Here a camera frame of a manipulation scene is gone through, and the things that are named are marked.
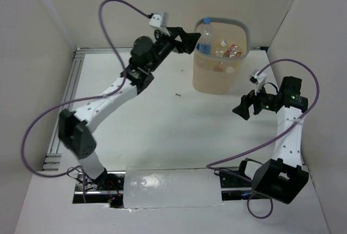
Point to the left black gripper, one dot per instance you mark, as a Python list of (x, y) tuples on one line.
[(177, 40)]

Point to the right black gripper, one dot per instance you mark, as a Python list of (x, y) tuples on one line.
[(246, 101)]

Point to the blue-labelled blue-capped bottle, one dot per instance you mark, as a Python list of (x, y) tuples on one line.
[(205, 42)]

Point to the clear bottle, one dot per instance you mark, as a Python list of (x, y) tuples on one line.
[(221, 48)]

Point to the small red-capped bottle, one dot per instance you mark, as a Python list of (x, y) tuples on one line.
[(234, 51)]

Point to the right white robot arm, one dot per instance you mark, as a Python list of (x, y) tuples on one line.
[(282, 177)]

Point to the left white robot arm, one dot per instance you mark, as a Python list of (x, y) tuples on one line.
[(76, 127)]

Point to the beige mesh waste bin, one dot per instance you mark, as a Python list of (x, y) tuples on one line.
[(215, 75)]

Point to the glossy white tape sheet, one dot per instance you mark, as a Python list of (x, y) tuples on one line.
[(157, 188)]

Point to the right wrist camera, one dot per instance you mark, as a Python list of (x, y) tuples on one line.
[(258, 79)]

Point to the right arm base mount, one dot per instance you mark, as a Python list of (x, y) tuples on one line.
[(237, 186)]

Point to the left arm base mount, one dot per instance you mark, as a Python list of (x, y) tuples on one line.
[(110, 192)]

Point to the aluminium frame rail left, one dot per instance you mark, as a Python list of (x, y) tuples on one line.
[(53, 156)]

